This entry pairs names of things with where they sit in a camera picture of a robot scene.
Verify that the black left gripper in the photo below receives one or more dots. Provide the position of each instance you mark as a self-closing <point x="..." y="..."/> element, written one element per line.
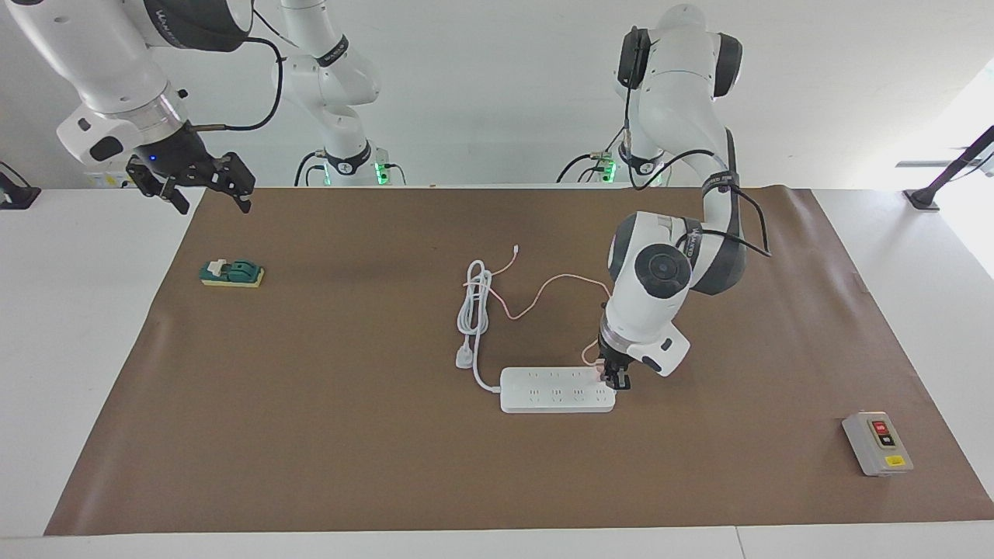
<point x="615" y="359"/>

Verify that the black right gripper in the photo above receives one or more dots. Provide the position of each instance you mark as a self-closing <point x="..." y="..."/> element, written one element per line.
<point x="178" y="155"/>

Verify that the white power strip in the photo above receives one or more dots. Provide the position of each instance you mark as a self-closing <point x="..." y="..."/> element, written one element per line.
<point x="551" y="396"/>

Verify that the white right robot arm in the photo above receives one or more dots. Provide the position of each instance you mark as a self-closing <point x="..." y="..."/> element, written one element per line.
<point x="101" y="62"/>

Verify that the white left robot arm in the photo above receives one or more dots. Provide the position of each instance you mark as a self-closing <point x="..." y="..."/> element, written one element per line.
<point x="660" y="303"/>

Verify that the brown table mat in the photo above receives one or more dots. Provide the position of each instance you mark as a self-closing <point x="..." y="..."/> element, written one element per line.
<point x="543" y="473"/>

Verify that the small black stand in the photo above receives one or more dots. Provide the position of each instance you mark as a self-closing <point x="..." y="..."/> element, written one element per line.
<point x="19" y="198"/>

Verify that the black angled stand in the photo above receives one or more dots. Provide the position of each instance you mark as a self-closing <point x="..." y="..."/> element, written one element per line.
<point x="924" y="198"/>

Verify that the green knife switch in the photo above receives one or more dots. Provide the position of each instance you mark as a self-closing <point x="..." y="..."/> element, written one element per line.
<point x="233" y="273"/>

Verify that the grey on-off switch box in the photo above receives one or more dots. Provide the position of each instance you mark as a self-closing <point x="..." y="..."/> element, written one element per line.
<point x="877" y="446"/>

